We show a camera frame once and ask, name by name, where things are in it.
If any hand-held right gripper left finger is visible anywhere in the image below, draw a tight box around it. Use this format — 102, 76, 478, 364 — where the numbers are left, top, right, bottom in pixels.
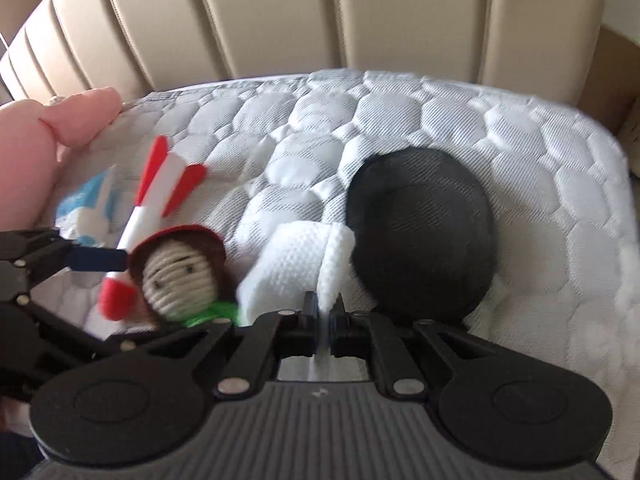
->
146, 292, 321, 394

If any red round object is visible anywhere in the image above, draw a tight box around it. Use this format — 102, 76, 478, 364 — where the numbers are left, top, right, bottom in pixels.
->
98, 136, 208, 322

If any white towel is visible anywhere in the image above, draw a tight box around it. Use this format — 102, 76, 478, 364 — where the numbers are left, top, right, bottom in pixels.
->
236, 221, 356, 382

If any crochet doll with red hat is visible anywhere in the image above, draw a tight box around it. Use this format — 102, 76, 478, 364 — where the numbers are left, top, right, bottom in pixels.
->
127, 226, 242, 332

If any brown cardboard box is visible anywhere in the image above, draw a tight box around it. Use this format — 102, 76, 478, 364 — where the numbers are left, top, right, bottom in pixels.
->
577, 25, 640, 177

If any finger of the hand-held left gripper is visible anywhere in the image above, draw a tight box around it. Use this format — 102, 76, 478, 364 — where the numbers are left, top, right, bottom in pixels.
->
0, 287, 138, 361
0, 228, 128, 283

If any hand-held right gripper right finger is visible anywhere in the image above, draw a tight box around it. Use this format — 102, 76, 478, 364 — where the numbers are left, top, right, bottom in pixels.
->
327, 294, 497, 394

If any black round cushion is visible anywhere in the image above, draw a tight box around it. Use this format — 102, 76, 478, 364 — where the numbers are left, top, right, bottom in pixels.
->
346, 147, 499, 324

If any white quilted mattress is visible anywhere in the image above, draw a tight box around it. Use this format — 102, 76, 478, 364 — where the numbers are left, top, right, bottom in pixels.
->
30, 69, 640, 480

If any pink plush toy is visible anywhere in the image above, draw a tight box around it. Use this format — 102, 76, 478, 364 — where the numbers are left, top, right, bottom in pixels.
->
0, 86, 124, 242

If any beige padded headboard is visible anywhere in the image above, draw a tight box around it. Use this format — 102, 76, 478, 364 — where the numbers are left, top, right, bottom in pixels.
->
0, 0, 621, 107

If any blue face mask packet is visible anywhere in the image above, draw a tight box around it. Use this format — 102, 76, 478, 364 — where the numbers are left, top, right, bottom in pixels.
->
55, 167, 119, 249

